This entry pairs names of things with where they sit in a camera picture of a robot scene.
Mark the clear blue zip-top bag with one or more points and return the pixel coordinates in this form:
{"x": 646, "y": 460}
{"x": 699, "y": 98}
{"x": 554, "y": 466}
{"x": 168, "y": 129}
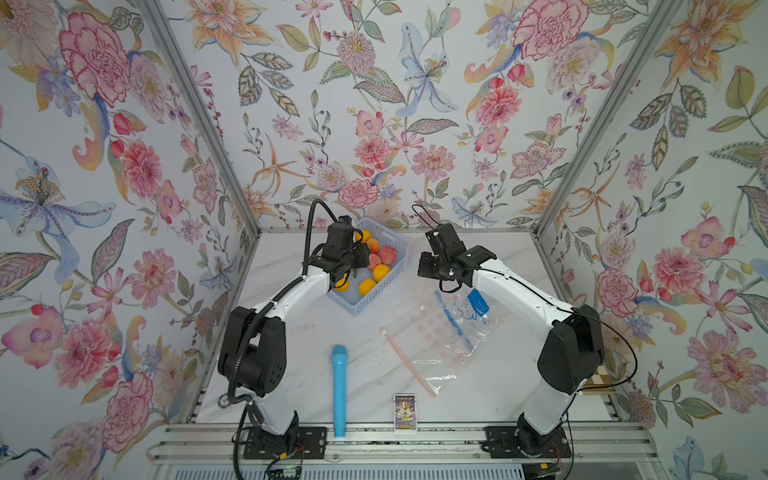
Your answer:
{"x": 469, "y": 319}

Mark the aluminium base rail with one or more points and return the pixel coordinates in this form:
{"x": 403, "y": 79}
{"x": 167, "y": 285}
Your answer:
{"x": 589, "y": 442}

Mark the blue perforated plastic basket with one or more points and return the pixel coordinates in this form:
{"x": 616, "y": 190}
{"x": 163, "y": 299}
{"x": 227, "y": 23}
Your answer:
{"x": 351, "y": 301}

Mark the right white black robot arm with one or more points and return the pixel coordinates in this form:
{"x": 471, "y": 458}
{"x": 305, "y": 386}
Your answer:
{"x": 572, "y": 348}

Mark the wooden chessboard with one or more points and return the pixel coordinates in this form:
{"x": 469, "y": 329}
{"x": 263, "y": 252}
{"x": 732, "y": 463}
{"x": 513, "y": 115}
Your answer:
{"x": 601, "y": 382}

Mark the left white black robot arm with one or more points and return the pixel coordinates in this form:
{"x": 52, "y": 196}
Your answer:
{"x": 253, "y": 355}

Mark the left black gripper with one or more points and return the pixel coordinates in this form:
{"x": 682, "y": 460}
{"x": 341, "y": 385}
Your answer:
{"x": 363, "y": 257}

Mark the yellow peach top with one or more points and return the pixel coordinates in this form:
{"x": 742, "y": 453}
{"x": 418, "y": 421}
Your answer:
{"x": 365, "y": 235}

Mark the small purple card box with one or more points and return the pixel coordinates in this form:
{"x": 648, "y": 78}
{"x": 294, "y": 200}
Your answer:
{"x": 405, "y": 415}

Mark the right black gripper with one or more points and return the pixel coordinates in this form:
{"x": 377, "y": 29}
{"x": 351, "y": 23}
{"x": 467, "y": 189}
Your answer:
{"x": 425, "y": 266}

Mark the light blue toy microphone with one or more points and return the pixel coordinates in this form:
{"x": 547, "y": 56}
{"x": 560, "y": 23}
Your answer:
{"x": 339, "y": 360}

